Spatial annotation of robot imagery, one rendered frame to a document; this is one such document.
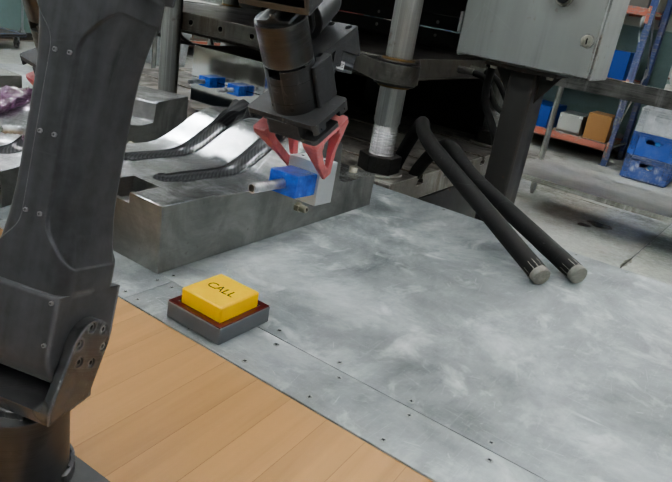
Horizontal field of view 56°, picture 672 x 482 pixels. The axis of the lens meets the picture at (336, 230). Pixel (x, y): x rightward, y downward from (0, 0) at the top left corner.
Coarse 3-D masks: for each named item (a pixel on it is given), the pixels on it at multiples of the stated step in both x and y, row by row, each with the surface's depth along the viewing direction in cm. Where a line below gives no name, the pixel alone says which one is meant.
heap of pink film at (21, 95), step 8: (0, 88) 109; (8, 88) 108; (16, 88) 108; (24, 88) 111; (32, 88) 110; (0, 96) 107; (8, 96) 107; (16, 96) 108; (24, 96) 109; (0, 104) 106; (8, 104) 106; (16, 104) 107; (0, 112) 105
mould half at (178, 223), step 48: (144, 144) 102; (240, 144) 102; (288, 144) 100; (144, 192) 79; (192, 192) 82; (240, 192) 87; (336, 192) 107; (144, 240) 79; (192, 240) 82; (240, 240) 90
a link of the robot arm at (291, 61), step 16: (256, 16) 67; (272, 16) 64; (288, 16) 65; (304, 16) 66; (256, 32) 66; (272, 32) 65; (288, 32) 65; (304, 32) 66; (272, 48) 66; (288, 48) 66; (304, 48) 67; (272, 64) 67; (288, 64) 67; (304, 64) 68
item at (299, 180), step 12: (300, 156) 79; (276, 168) 77; (288, 168) 78; (300, 168) 79; (312, 168) 78; (336, 168) 80; (276, 180) 74; (288, 180) 75; (300, 180) 75; (312, 180) 77; (324, 180) 79; (252, 192) 71; (288, 192) 76; (300, 192) 76; (312, 192) 78; (324, 192) 80; (312, 204) 79
